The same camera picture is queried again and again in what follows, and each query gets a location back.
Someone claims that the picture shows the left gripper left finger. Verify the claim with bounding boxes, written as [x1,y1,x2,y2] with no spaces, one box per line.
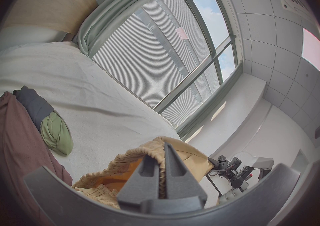
[116,156,160,210]

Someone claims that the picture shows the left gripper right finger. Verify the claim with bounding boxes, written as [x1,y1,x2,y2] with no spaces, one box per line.
[160,141,208,204]

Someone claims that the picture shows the tan shorts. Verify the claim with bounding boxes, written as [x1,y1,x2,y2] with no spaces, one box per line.
[71,136,215,208]

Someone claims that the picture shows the bed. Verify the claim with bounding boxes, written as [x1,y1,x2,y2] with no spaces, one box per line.
[0,0,222,222]

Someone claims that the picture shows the green garment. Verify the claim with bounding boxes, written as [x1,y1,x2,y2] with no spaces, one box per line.
[40,110,74,157]

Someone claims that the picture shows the brown garment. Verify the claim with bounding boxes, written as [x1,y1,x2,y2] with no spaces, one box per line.
[0,91,73,220]

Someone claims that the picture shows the black garment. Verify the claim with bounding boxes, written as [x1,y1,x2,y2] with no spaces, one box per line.
[12,85,55,130]

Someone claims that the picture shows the window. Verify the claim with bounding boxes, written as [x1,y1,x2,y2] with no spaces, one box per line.
[85,0,244,143]

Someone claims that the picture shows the ceiling light panel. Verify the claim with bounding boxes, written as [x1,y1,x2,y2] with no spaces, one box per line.
[301,28,320,71]

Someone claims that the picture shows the grey-green curtain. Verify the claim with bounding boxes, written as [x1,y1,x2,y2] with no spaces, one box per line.
[77,0,215,57]

